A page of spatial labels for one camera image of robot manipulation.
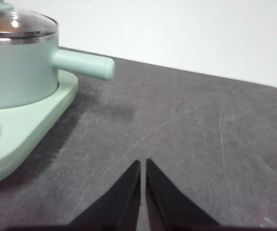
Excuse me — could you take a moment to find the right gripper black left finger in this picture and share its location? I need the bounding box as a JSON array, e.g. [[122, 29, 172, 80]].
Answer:
[[66, 159, 141, 231]]

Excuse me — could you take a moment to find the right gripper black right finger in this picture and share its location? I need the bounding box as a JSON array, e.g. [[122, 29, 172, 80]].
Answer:
[[145, 158, 222, 231]]

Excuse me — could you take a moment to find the glass lid with green knob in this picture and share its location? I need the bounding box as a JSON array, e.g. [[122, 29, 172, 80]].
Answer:
[[0, 0, 59, 40]]

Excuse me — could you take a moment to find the green breakfast machine base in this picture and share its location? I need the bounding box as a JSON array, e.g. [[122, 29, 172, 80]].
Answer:
[[0, 69, 79, 188]]

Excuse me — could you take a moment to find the green pot with handle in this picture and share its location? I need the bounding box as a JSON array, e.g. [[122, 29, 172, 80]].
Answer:
[[0, 33, 116, 110]]

